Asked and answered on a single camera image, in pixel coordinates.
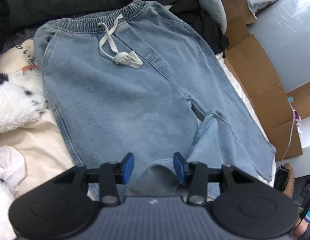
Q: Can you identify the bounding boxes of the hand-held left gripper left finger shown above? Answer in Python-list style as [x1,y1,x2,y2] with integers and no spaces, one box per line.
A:
[53,152,135,206]

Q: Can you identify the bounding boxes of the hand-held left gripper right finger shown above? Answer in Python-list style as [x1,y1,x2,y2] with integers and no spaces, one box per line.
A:
[173,152,253,205]

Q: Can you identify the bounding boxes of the blue denim drawstring pants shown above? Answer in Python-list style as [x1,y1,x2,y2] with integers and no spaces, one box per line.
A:
[33,0,277,201]

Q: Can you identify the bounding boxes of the cream bear print bed sheet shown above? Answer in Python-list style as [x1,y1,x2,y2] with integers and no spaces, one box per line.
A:
[0,39,276,198]

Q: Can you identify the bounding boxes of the brown blanket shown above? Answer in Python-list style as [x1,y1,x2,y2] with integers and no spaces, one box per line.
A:
[283,162,296,201]

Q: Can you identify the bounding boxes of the large brown cardboard sheet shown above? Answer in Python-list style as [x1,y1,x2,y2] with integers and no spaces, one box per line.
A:
[216,0,304,162]

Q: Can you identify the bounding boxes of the white crumpled plastic bag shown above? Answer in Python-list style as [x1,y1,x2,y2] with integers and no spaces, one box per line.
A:
[0,146,25,188]

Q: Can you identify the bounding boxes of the white purple detergent pouch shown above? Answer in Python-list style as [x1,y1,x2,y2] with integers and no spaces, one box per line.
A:
[294,111,304,136]

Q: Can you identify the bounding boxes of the white black fluffy toy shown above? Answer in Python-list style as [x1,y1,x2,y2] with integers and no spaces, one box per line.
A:
[0,72,46,240]

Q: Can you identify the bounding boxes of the black clothing pile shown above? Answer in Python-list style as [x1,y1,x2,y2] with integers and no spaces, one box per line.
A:
[170,0,230,54]

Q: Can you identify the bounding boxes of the grey neck pillow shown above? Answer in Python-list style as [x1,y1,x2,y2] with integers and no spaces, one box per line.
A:
[196,0,227,34]

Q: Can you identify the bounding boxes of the grey plastic-wrapped board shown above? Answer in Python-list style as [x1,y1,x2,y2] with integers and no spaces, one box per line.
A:
[246,0,310,93]

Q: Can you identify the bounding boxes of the grey fuzzy blanket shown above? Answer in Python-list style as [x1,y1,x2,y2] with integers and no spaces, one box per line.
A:
[1,27,37,56]

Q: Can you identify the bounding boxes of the white power cable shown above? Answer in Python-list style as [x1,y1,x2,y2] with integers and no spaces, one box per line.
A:
[281,107,296,162]

